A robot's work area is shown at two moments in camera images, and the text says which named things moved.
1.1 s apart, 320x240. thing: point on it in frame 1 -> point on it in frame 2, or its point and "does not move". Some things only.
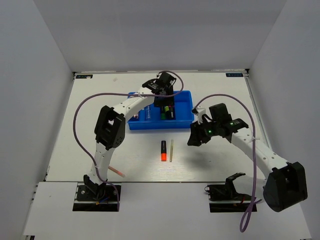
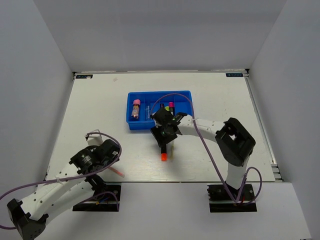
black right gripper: x=196 y=135 -> x=160 y=139
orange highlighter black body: x=163 y=151 does not move
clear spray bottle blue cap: x=148 y=115 does not move
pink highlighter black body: x=171 y=111 does not move
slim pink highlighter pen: x=116 y=171 does not move
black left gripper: x=169 y=101 -> x=112 y=160
